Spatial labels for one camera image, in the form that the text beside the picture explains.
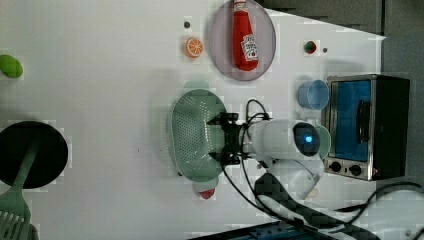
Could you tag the light blue cup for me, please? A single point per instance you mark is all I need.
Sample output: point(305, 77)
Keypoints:
point(313, 95)

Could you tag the green slotted spatula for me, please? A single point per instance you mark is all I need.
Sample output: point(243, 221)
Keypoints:
point(15, 213)

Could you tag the peeled banana toy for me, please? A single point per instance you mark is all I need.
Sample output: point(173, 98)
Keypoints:
point(313, 193)

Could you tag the red ketchup bottle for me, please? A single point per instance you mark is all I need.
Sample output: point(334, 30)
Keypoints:
point(245, 50)

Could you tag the small red green toy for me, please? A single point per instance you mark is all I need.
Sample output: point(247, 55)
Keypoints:
point(310, 47)

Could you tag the green lime toy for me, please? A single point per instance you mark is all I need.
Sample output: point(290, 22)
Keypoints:
point(10, 66)

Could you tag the orange slice toy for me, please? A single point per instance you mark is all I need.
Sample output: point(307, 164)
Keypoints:
point(193, 47)

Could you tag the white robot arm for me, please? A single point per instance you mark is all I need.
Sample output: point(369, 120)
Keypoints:
point(288, 150)

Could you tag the grey round plate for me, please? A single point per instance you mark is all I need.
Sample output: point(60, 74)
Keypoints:
point(220, 40)

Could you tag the light green mug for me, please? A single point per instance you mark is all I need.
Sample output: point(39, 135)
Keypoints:
point(325, 141)

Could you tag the red strawberry toy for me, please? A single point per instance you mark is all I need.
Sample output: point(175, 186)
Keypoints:
point(207, 194)

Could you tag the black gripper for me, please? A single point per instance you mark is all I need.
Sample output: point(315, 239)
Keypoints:
point(232, 151)

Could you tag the black round pan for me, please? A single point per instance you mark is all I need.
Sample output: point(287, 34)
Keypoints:
point(49, 162)

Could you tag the green plastic strainer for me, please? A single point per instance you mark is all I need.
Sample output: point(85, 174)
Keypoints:
point(191, 139)

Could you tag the silver toaster oven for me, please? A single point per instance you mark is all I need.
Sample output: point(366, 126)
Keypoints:
point(367, 118)

